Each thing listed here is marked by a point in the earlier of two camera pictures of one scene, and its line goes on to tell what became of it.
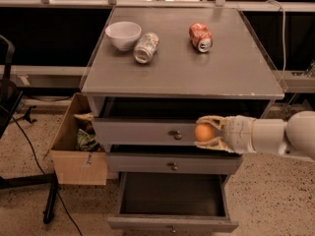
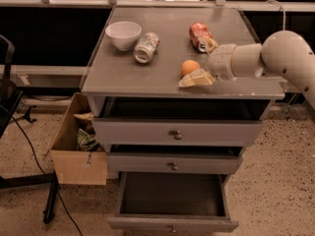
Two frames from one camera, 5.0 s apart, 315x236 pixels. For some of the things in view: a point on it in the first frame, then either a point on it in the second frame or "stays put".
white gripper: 239,133 → 220,62
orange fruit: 204,132 → 189,66
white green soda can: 145,47 stays put
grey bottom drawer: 172,203 stays put
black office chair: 11,99 stays put
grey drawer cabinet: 155,72 stays put
